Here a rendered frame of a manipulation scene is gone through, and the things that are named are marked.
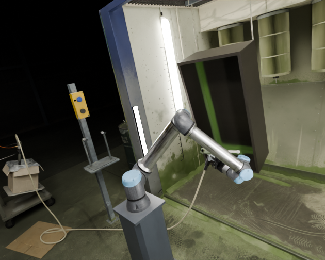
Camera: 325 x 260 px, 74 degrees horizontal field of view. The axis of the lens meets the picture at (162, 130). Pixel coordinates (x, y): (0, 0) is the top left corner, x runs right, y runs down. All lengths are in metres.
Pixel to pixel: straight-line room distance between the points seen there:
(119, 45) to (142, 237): 1.79
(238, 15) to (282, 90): 1.15
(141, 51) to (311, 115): 2.17
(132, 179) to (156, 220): 0.38
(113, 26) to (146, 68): 0.55
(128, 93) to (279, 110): 2.02
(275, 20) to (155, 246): 2.63
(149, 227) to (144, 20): 2.09
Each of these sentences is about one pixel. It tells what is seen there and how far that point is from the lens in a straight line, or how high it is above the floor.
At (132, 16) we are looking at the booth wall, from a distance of 2.58.
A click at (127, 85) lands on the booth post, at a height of 1.51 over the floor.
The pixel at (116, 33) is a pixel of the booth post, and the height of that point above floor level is 2.03.
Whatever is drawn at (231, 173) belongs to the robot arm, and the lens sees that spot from 1.77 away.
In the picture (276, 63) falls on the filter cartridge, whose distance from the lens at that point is 3.01.
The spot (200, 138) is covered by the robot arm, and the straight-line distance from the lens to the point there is 1.46.
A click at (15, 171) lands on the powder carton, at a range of 3.42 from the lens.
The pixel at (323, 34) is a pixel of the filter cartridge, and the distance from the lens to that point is 2.84.
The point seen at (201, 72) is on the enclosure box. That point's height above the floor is 1.49.
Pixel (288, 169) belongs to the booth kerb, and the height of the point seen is 0.14.
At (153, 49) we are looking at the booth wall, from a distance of 2.66.
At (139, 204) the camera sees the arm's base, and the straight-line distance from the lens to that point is 1.71.
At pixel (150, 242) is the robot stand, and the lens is 1.84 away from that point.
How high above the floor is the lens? 1.65
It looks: 17 degrees down
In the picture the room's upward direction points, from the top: 11 degrees counter-clockwise
